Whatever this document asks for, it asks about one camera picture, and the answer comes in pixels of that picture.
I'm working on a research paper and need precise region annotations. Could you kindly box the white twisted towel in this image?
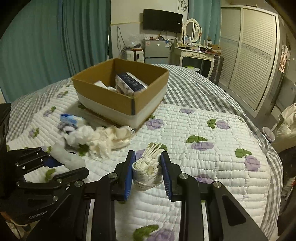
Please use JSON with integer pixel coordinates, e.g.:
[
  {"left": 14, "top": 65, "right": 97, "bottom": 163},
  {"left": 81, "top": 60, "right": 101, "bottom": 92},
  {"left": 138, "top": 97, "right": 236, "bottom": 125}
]
[{"left": 50, "top": 125, "right": 94, "bottom": 171}]

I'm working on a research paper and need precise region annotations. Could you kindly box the small blue tissue pack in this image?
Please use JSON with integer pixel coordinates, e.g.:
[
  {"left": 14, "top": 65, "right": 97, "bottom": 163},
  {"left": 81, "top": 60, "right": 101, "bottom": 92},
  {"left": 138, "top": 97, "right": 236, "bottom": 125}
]
[{"left": 60, "top": 113, "right": 87, "bottom": 128}]

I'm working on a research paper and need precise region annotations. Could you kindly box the white lace cloth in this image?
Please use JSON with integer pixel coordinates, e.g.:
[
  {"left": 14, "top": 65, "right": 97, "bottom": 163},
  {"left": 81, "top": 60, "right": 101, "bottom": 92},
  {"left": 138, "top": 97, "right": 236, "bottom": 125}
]
[{"left": 132, "top": 143, "right": 165, "bottom": 191}]

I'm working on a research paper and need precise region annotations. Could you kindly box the white sock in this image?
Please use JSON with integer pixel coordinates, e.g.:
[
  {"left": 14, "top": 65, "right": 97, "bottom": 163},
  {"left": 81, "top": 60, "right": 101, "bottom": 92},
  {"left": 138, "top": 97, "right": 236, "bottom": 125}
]
[{"left": 94, "top": 80, "right": 117, "bottom": 92}]

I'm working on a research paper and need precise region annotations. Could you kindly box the navy white tissue pack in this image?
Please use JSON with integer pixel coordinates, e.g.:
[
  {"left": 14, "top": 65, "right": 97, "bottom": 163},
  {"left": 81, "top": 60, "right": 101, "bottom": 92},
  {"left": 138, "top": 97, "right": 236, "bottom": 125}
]
[{"left": 115, "top": 72, "right": 148, "bottom": 97}]

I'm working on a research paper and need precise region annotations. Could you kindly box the cream lace cloth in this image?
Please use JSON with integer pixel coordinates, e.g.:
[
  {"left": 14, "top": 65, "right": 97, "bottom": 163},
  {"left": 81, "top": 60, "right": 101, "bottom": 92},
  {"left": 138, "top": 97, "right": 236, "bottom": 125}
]
[{"left": 86, "top": 126, "right": 135, "bottom": 158}]

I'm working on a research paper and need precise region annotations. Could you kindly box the white floral quilt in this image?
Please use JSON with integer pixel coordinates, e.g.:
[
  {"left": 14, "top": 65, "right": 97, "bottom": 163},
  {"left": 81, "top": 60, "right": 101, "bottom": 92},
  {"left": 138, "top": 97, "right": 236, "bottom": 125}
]
[{"left": 8, "top": 81, "right": 270, "bottom": 240}]

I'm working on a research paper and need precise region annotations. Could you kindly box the purple drink cup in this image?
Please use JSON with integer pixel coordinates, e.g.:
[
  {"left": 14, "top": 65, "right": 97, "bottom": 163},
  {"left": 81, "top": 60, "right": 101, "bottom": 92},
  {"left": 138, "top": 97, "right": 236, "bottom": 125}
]
[{"left": 261, "top": 123, "right": 277, "bottom": 143}]

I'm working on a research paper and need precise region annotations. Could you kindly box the white jacket on chair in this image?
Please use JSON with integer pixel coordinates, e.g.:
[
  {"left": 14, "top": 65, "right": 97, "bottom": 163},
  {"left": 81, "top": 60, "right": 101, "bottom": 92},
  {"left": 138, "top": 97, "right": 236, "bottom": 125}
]
[{"left": 273, "top": 103, "right": 295, "bottom": 153}]

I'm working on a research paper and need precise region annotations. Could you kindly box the brown cardboard box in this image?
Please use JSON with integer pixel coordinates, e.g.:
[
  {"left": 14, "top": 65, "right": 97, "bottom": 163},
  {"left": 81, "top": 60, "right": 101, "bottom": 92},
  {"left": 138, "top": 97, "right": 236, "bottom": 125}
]
[{"left": 72, "top": 58, "right": 169, "bottom": 129}]

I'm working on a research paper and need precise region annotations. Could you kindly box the teal curtain left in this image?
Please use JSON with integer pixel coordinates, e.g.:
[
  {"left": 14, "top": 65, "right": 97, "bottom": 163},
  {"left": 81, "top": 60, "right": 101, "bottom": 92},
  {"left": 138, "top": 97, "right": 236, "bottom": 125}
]
[{"left": 1, "top": 1, "right": 111, "bottom": 102}]

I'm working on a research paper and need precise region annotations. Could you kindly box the teal curtain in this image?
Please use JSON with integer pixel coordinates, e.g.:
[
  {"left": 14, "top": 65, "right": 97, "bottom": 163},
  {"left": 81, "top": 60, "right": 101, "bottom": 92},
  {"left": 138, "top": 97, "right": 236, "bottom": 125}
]
[
  {"left": 1, "top": 1, "right": 111, "bottom": 102},
  {"left": 188, "top": 0, "right": 221, "bottom": 44}
]

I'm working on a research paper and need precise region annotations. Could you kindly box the grey checked bed sheet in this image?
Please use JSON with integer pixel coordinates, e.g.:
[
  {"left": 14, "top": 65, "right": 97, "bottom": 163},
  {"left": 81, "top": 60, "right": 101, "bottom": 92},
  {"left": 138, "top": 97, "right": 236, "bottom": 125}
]
[{"left": 7, "top": 65, "right": 283, "bottom": 238}]

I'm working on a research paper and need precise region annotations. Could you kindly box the white suitcase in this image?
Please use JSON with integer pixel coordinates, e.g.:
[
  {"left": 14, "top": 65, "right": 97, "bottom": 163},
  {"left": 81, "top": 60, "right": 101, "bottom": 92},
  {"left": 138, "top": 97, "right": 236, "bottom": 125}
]
[{"left": 122, "top": 49, "right": 144, "bottom": 63}]

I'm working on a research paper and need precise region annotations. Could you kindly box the dark suitcase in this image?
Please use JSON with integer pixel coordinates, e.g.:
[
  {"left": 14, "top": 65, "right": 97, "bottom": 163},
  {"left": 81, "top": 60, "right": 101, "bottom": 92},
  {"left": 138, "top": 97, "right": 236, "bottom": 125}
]
[{"left": 209, "top": 55, "right": 224, "bottom": 85}]

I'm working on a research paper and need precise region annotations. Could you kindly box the grey mini fridge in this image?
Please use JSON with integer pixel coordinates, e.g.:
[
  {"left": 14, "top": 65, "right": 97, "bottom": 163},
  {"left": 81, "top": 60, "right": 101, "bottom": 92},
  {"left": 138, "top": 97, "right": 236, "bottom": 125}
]
[{"left": 144, "top": 40, "right": 170, "bottom": 64}]

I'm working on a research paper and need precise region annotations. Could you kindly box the white dressing table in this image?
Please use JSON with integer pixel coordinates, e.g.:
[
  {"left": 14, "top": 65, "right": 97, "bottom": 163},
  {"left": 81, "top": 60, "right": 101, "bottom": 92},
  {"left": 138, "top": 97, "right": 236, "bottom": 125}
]
[{"left": 169, "top": 47, "right": 215, "bottom": 79}]

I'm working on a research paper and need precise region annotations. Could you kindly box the white louvred wardrobe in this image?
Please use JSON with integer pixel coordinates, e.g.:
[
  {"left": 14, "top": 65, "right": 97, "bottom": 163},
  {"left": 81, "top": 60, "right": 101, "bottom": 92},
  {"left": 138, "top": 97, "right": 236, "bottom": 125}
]
[{"left": 218, "top": 5, "right": 280, "bottom": 117}]

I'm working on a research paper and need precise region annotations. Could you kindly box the white oval vanity mirror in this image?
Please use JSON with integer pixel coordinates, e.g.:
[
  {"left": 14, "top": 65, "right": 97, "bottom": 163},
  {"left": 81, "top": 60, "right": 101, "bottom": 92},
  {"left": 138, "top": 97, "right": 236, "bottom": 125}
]
[{"left": 183, "top": 18, "right": 202, "bottom": 44}]

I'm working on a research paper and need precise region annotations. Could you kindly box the teal curtain right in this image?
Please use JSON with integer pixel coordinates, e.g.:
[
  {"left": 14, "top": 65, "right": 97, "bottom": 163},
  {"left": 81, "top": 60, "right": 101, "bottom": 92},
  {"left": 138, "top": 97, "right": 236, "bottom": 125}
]
[{"left": 188, "top": 0, "right": 221, "bottom": 44}]

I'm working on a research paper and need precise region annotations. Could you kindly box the black wall television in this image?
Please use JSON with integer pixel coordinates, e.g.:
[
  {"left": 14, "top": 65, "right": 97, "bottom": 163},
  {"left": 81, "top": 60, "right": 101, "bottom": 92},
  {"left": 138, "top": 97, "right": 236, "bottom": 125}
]
[{"left": 142, "top": 9, "right": 183, "bottom": 33}]

